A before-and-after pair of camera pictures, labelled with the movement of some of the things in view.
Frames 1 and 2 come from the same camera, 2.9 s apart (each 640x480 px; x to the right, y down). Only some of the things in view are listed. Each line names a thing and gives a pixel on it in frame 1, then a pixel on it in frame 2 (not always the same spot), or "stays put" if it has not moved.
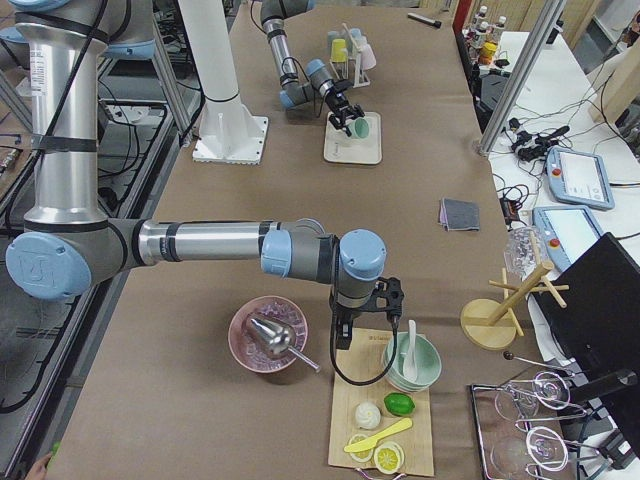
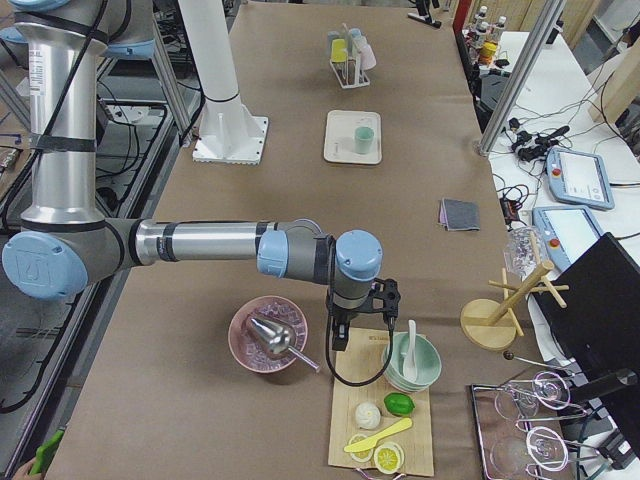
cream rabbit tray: (340, 147) stays put
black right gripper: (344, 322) stays put
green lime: (399, 403) stays put
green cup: (360, 128) → (364, 139)
